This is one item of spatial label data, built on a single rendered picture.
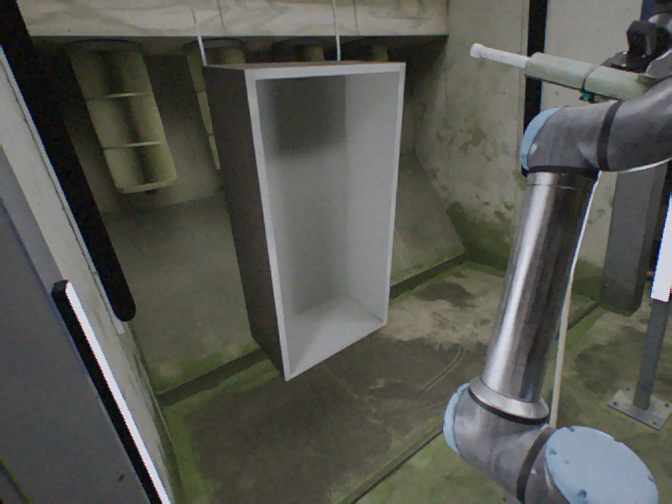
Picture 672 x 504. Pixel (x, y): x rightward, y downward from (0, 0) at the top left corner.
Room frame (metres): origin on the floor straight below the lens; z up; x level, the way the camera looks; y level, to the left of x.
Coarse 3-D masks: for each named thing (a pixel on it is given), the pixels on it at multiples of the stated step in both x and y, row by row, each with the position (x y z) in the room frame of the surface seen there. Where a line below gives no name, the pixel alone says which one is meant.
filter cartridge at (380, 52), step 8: (360, 40) 2.82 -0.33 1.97; (368, 40) 2.83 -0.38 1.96; (376, 40) 2.85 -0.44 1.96; (384, 40) 2.90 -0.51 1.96; (344, 48) 2.93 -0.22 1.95; (352, 48) 2.87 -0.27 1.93; (360, 48) 2.86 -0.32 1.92; (368, 48) 2.85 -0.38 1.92; (376, 48) 2.85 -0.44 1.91; (384, 48) 2.91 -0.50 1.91; (344, 56) 2.96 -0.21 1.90; (352, 56) 2.88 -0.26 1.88; (360, 56) 2.86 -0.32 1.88; (368, 56) 2.85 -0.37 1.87; (376, 56) 2.85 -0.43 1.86; (384, 56) 2.90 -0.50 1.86
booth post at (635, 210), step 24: (648, 0) 2.08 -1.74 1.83; (648, 72) 2.04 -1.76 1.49; (648, 168) 1.98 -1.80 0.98; (624, 192) 2.06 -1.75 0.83; (648, 192) 1.96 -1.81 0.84; (624, 216) 2.04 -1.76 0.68; (648, 216) 1.96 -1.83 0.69; (624, 240) 2.03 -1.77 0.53; (648, 240) 2.00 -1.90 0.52; (624, 264) 2.01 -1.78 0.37; (648, 264) 2.04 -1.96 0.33; (624, 288) 1.99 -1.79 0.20; (624, 312) 1.97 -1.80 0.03
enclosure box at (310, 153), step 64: (256, 64) 1.35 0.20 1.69; (320, 64) 1.30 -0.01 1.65; (384, 64) 1.32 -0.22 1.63; (256, 128) 1.08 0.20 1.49; (320, 128) 1.63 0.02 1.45; (384, 128) 1.49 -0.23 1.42; (256, 192) 1.13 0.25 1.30; (320, 192) 1.67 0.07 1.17; (384, 192) 1.52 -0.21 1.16; (256, 256) 1.24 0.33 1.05; (320, 256) 1.72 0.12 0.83; (384, 256) 1.55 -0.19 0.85; (256, 320) 1.40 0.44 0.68; (320, 320) 1.62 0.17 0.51; (384, 320) 1.56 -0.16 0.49
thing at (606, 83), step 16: (480, 48) 1.11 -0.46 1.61; (512, 64) 1.04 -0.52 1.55; (528, 64) 0.98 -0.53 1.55; (544, 64) 0.95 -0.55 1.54; (560, 64) 0.93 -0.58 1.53; (576, 64) 0.91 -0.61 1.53; (544, 80) 0.97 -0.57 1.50; (560, 80) 0.92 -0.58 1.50; (576, 80) 0.89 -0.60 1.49; (592, 80) 0.86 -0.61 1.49; (608, 80) 0.83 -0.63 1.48; (624, 80) 0.81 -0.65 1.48; (640, 80) 0.79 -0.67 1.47; (608, 96) 0.84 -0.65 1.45; (624, 96) 0.81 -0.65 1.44
